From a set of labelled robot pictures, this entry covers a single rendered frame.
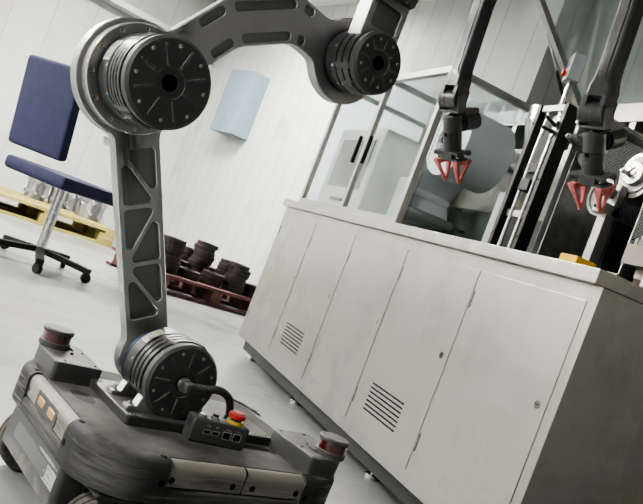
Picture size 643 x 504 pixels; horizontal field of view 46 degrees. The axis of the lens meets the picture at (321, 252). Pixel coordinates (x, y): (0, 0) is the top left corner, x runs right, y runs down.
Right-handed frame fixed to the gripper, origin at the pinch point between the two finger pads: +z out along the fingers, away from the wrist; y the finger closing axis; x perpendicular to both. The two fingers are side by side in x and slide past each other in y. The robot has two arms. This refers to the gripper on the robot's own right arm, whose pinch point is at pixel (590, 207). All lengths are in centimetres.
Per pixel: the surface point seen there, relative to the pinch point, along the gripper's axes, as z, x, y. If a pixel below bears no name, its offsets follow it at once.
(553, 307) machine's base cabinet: 26.7, 8.4, 3.6
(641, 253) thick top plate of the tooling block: 17.3, -22.4, -1.8
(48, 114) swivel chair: 0, 35, 344
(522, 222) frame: 18, -26, 43
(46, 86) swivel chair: -16, 32, 350
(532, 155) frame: -1, -41, 52
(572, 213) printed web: 19, -50, 41
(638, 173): -1.0, -39.0, 11.3
